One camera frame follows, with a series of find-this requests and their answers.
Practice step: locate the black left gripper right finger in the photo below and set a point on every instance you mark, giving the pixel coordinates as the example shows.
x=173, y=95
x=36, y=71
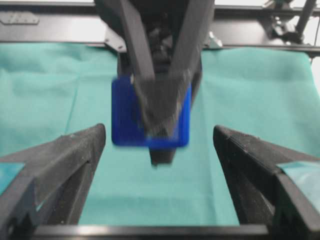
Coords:
x=262, y=192

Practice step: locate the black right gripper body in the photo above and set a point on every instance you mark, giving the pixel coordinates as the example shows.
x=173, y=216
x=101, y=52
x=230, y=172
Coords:
x=160, y=35

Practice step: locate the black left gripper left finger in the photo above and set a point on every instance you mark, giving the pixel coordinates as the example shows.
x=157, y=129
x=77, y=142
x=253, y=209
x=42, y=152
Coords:
x=48, y=184

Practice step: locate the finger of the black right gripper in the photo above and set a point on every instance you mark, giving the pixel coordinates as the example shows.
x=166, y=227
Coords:
x=161, y=96
x=161, y=156

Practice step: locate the blue cube block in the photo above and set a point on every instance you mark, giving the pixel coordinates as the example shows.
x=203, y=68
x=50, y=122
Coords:
x=126, y=122

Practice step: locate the green table cloth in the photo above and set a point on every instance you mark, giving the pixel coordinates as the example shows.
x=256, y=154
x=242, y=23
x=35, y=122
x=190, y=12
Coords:
x=48, y=90

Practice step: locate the black aluminium frame rail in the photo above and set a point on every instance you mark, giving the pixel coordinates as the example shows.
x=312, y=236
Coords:
x=234, y=26

